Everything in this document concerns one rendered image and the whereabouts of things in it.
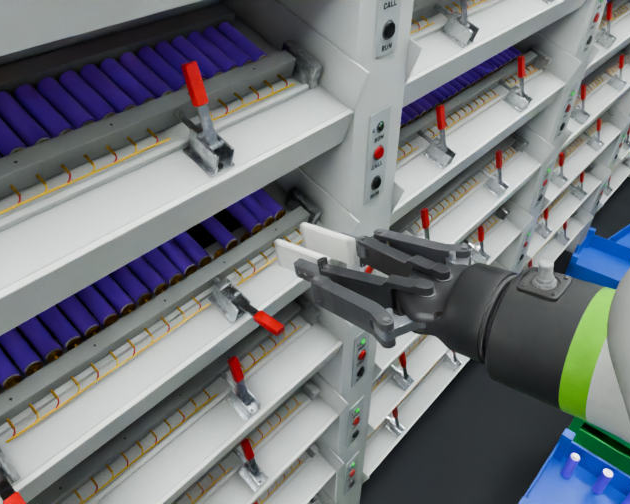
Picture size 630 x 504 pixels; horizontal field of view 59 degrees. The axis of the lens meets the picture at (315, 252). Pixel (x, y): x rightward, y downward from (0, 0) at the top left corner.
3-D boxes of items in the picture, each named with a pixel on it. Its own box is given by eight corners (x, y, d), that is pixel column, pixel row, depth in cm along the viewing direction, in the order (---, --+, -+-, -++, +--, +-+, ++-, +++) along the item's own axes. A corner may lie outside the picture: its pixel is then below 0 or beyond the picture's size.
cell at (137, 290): (115, 259, 62) (151, 299, 60) (100, 267, 61) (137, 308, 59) (115, 250, 60) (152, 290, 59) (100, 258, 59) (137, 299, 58)
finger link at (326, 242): (350, 241, 53) (355, 237, 54) (298, 224, 58) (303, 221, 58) (354, 267, 55) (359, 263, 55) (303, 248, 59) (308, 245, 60)
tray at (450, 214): (531, 178, 127) (567, 132, 117) (371, 322, 93) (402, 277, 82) (463, 125, 133) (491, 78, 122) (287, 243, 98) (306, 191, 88)
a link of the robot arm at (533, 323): (552, 444, 39) (601, 367, 44) (567, 315, 33) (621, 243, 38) (474, 407, 43) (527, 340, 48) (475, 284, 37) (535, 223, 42)
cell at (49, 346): (26, 308, 56) (64, 354, 54) (9, 318, 55) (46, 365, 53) (24, 299, 55) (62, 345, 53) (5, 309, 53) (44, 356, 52)
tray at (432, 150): (554, 101, 116) (596, 43, 105) (380, 234, 81) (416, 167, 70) (477, 47, 121) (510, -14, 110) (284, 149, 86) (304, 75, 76)
